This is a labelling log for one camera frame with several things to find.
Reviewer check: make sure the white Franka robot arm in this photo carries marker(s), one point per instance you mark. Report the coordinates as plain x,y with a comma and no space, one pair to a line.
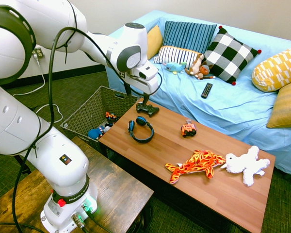
48,157

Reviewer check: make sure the blue black headphones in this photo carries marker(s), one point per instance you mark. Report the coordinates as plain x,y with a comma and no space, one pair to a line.
135,138

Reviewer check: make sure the wooden coffee table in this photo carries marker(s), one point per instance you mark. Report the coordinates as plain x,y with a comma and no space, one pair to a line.
174,153

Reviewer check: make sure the black white checkered pillow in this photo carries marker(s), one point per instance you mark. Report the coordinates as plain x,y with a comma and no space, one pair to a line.
229,54

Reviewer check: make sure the white navy striped pillow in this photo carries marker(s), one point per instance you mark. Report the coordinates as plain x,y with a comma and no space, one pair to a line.
175,54

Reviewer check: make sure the dark rustic wooden table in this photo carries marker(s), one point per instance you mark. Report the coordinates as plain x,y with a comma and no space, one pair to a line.
116,189

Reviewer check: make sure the black remote control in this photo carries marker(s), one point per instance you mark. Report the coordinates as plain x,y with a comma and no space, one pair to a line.
206,90

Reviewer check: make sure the orange blue toy buggy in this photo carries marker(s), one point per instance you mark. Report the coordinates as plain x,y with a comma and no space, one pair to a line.
111,117

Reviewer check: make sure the blue round hero plush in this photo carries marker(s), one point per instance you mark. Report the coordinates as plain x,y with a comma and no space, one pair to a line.
95,133

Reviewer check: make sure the plain yellow pillow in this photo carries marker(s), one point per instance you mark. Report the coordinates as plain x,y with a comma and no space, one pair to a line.
154,41

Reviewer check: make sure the tan squirrel plush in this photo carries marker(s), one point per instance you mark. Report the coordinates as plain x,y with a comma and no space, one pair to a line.
196,64

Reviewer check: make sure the blue whale plush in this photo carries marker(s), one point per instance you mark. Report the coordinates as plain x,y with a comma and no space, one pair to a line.
173,66

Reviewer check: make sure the yellow ribbed pillow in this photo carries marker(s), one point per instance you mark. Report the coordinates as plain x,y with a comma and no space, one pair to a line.
286,106

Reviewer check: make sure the orange toy car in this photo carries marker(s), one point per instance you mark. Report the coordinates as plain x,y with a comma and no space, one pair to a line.
188,129

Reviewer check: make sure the orange flame fish plush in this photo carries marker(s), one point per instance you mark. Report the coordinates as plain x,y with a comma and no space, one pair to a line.
198,162

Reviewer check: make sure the light blue covered sofa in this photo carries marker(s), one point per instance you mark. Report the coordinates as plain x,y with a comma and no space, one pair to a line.
228,109

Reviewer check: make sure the white fluffy plush animal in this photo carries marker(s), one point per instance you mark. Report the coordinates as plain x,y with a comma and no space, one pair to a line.
245,165

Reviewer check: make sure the white bear plush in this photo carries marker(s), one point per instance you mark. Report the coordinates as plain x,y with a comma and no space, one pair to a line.
107,128

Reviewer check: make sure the brown monkey plush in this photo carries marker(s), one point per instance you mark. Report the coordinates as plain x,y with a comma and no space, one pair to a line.
205,71

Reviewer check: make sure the blue striped pillow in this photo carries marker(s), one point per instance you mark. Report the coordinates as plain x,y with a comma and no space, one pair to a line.
189,34

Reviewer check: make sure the yellow white patterned bolster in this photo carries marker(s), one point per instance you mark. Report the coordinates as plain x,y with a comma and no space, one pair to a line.
276,70

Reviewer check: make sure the black game controller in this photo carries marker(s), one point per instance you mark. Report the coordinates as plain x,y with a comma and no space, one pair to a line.
147,109

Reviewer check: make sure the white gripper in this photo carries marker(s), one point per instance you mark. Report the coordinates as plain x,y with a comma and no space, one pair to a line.
145,81

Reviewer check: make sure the woven wicker basket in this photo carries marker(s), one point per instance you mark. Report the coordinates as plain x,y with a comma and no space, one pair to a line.
92,109

